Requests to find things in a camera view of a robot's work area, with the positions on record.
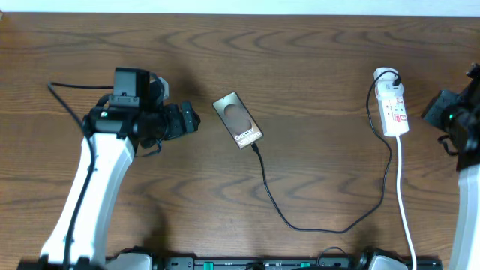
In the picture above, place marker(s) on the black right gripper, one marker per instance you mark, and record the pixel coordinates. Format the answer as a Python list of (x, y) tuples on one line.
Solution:
[(433, 113)]

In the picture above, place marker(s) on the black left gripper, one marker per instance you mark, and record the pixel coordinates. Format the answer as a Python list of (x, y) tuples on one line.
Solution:
[(180, 126)]

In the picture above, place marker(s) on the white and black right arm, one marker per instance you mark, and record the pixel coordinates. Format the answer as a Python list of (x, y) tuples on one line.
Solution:
[(465, 147)]

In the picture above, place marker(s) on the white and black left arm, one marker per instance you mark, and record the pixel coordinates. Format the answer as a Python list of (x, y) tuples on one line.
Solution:
[(132, 115)]

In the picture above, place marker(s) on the white USB charger adapter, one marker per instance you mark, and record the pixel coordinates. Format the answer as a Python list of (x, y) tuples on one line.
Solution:
[(386, 89)]

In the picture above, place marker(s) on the white power strip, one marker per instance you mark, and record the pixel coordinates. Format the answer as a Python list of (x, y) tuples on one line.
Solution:
[(393, 113)]

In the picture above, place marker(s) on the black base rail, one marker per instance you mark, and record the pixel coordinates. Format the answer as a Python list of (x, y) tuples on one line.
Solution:
[(330, 258)]

